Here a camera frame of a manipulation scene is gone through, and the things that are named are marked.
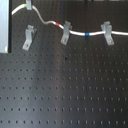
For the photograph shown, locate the black perforated breadboard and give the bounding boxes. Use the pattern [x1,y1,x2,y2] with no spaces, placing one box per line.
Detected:
[0,0,128,128]

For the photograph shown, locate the grey metal block left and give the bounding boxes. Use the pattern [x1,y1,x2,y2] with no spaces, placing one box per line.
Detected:
[0,0,10,53]

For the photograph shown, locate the white cable with coloured marks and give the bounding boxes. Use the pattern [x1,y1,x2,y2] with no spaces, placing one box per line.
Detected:
[11,3,128,37]

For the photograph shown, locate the grey cable clip middle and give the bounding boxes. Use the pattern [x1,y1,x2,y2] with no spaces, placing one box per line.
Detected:
[61,21,72,45]

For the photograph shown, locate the grey cable clip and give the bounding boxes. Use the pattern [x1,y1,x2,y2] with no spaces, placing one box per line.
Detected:
[61,21,72,45]
[26,0,32,10]
[101,21,114,45]
[22,25,37,51]

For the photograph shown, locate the grey cable clip right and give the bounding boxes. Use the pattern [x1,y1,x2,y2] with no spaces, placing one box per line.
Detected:
[101,21,114,45]

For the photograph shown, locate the grey cable clip top left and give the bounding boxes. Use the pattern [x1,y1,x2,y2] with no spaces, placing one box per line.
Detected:
[26,0,32,10]

